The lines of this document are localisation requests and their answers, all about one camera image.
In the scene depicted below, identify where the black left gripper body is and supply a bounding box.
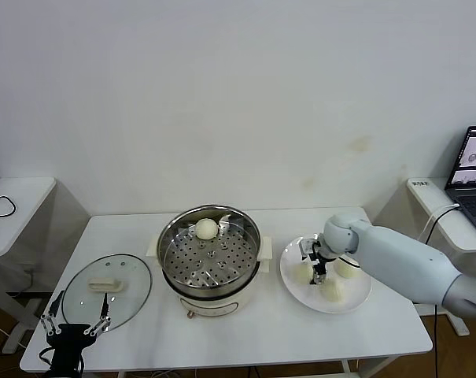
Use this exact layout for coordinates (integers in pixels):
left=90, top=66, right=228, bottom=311
left=45, top=323, right=95, bottom=378

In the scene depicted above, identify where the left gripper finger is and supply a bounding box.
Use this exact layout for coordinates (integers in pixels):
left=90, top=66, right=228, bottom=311
left=83, top=292, right=112, bottom=336
left=40, top=290, right=65, bottom=335

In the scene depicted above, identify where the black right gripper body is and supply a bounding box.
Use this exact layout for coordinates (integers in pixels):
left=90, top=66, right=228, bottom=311
left=311, top=250, right=329, bottom=276

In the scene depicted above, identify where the white steamed baozi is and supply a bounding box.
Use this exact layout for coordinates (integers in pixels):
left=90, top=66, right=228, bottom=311
left=194, top=218, right=219, bottom=241
left=335, top=255, right=360, bottom=279
left=291, top=262, right=313, bottom=284
left=319, top=280, right=343, bottom=303

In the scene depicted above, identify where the glass lid with cream handle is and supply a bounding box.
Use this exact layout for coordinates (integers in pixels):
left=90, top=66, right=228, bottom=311
left=60, top=253, right=153, bottom=334

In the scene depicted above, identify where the stainless steel steamer basket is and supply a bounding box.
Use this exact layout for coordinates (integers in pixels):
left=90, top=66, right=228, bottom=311
left=156, top=203, right=262, bottom=291

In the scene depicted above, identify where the white round plate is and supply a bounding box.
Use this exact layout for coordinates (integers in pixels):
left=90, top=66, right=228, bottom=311
left=279, top=233, right=372, bottom=315

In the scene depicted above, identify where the cream electric cooker pot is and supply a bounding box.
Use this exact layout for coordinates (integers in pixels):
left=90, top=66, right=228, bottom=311
left=145, top=234, right=273, bottom=319

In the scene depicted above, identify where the white side table with mouse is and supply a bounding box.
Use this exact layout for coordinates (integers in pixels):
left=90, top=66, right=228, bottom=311
left=0, top=176, right=92, bottom=355

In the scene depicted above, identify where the grey open laptop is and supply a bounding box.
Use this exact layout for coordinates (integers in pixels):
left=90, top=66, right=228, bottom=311
left=445, top=125, right=476, bottom=242

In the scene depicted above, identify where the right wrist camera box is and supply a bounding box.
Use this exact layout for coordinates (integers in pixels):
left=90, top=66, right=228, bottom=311
left=299, top=238, right=321, bottom=261

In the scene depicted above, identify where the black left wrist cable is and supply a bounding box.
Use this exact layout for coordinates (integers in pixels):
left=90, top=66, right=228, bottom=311
left=39, top=346, right=56, bottom=369

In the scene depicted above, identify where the black mouse cable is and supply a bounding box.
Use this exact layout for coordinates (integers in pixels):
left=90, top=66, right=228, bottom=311
left=0, top=195, right=17, bottom=218

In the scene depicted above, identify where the white laptop cable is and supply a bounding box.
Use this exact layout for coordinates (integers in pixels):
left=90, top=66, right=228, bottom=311
left=417, top=203, right=461, bottom=248

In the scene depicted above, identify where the white side table with cables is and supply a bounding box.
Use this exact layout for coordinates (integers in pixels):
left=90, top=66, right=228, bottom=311
left=373, top=176, right=476, bottom=338

